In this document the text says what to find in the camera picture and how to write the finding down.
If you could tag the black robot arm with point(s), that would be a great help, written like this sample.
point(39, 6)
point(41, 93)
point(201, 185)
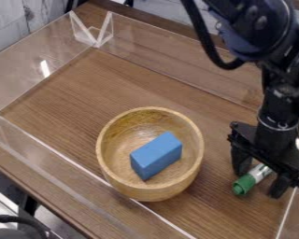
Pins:
point(260, 32)

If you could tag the black metal base bracket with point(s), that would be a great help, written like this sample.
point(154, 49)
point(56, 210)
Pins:
point(30, 229)

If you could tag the green white dry-erase marker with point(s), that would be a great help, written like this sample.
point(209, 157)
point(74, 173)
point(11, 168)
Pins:
point(244, 183)

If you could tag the brown wooden bowl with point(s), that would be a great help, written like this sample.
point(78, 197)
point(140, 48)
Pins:
point(125, 133)

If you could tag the blue rectangular block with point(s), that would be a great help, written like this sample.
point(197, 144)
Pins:
point(156, 155)

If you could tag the clear acrylic tray wall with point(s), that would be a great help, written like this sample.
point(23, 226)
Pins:
point(89, 66)

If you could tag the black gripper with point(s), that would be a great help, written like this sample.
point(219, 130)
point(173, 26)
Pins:
point(269, 146)

